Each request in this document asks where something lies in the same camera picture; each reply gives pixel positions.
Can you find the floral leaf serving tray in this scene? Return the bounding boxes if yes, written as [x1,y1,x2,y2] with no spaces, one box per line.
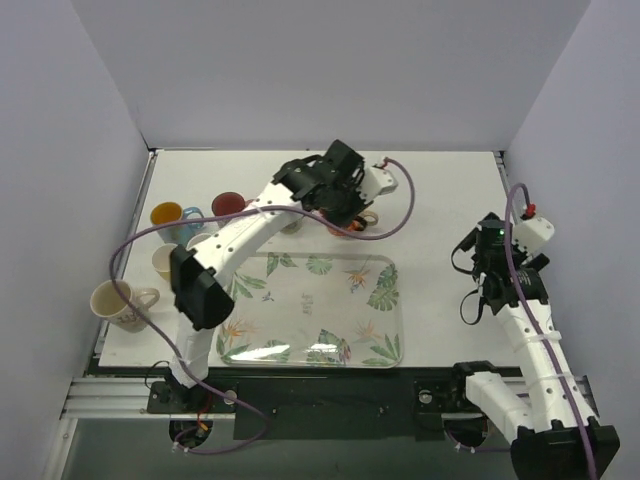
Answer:
[212,252,404,369]

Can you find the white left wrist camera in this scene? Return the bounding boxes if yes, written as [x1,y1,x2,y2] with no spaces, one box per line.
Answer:
[360,166,398,202]

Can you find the beige round teapot mug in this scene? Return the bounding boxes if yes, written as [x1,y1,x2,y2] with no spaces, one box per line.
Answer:
[356,210,379,229]

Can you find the cream coral pattern mug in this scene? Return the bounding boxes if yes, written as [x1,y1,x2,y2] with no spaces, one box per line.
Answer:
[90,280,160,333]

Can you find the orange mug black handle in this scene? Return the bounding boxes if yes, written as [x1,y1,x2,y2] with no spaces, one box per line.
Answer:
[327,215,368,237]

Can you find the yellow mug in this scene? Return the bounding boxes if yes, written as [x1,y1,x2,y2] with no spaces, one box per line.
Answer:
[151,243,177,282]

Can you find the lime green mug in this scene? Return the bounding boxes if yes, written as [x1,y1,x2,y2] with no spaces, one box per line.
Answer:
[186,233,211,251]

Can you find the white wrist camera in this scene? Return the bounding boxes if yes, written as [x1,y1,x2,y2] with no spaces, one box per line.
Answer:
[512,215,555,257]
[360,166,398,202]

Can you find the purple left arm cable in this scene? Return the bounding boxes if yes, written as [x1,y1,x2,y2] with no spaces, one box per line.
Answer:
[107,156,418,454]

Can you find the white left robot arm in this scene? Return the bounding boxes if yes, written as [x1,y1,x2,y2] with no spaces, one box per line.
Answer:
[170,140,368,412]

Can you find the aluminium frame rail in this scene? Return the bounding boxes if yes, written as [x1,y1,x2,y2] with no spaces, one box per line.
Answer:
[61,377,599,420]

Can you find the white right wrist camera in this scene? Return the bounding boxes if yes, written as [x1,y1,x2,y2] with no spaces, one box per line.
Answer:
[512,215,555,257]

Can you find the blue butterfly mug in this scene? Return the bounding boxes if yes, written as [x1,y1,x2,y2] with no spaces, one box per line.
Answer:
[150,202,204,245]

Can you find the cream floral mug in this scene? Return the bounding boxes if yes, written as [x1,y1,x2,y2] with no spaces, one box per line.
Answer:
[280,219,303,235]

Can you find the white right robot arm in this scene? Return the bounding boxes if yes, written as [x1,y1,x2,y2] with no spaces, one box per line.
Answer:
[446,212,620,479]

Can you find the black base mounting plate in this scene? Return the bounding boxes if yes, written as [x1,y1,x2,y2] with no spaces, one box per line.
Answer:
[147,367,491,446]

